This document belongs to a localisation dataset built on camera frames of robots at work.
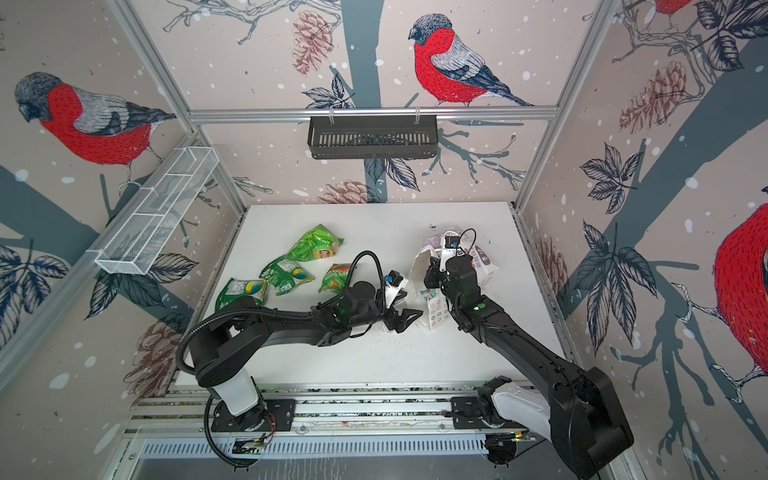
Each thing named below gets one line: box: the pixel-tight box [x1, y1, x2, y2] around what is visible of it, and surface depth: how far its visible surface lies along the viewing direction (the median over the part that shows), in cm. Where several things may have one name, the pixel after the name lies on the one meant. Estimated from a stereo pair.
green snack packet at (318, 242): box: [286, 223, 344, 262], surface depth 100 cm
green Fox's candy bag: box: [215, 277, 267, 312], surface depth 95 cm
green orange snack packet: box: [259, 253, 315, 296], surface depth 100 cm
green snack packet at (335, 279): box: [318, 263, 351, 294], surface depth 97 cm
